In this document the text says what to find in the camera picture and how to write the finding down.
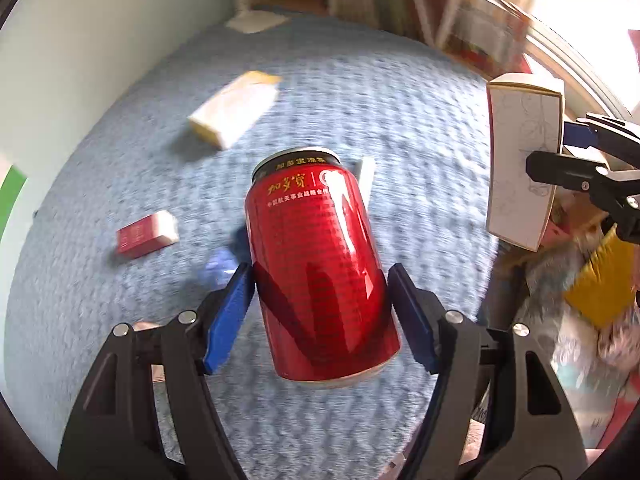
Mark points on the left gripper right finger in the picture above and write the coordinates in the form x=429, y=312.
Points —
x=497, y=411

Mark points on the white yellow carton box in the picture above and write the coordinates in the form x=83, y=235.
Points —
x=225, y=117

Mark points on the patterned grey teal bedding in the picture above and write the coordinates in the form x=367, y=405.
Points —
x=598, y=369

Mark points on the small red white box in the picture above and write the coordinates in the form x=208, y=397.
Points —
x=149, y=234

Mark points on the mustard yellow pillow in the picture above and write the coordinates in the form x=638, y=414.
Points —
x=604, y=289

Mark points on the white cosmetics box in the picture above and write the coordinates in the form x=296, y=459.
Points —
x=526, y=114

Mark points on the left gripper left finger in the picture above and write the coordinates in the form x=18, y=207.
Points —
x=113, y=431

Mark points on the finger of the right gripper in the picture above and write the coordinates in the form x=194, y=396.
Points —
x=615, y=192
x=613, y=136

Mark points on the blue plastic wrapper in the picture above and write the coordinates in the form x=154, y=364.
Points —
x=223, y=261

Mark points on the white paper sheet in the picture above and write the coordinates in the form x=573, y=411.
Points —
x=251, y=22

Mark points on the red drink can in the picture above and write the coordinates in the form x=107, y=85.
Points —
x=319, y=278

